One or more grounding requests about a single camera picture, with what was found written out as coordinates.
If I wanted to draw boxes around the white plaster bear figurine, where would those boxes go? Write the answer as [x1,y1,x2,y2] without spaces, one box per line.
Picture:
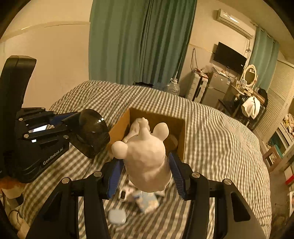
[111,122,172,193]

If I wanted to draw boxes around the dark glossy round object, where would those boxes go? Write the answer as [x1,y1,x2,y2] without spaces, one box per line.
[64,109,110,158]

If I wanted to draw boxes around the white earbuds case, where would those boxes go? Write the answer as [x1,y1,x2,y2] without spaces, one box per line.
[108,209,127,225]

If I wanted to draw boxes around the floral tissue pack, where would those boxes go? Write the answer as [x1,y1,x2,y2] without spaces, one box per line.
[132,191,159,214]

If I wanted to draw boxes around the brown cardboard box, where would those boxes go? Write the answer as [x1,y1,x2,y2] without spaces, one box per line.
[107,108,185,160]

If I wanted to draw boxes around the grey checkered bed cover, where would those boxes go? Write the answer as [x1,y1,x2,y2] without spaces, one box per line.
[21,80,273,239]

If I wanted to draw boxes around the white plaster dog figurine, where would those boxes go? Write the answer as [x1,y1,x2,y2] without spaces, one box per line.
[123,117,150,143]

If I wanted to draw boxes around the large clear water jug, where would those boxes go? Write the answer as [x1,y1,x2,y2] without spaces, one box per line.
[165,78,180,96]

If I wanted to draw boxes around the black bag on floor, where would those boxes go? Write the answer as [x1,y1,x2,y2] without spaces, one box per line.
[132,82,153,88]

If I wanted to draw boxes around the small wooden stool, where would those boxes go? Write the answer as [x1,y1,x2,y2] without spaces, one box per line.
[263,144,283,174]

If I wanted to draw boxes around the wooden dressing table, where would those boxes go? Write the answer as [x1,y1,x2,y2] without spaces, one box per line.
[221,84,265,117]

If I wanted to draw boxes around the white suitcase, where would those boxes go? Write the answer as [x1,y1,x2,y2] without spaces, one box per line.
[185,71,208,103]

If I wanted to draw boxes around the silver mini fridge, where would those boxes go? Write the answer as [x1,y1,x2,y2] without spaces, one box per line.
[201,72,231,108]

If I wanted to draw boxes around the white cloth on chair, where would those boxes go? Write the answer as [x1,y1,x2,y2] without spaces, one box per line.
[241,96,261,119]

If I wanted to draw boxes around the white louvered wardrobe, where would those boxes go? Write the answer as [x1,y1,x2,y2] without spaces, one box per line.
[253,60,293,160]

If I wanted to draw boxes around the white oval vanity mirror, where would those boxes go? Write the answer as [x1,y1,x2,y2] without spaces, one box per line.
[240,64,258,88]

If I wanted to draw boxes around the large green curtain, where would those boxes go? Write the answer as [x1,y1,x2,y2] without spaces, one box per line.
[89,1,197,87]

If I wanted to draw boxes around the small green window curtain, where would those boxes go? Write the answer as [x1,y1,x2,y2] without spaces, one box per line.
[249,26,279,91]

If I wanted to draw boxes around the white air conditioner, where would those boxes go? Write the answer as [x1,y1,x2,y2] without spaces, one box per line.
[216,9,255,39]

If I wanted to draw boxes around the black wall television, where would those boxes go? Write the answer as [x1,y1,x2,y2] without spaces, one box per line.
[213,42,247,74]

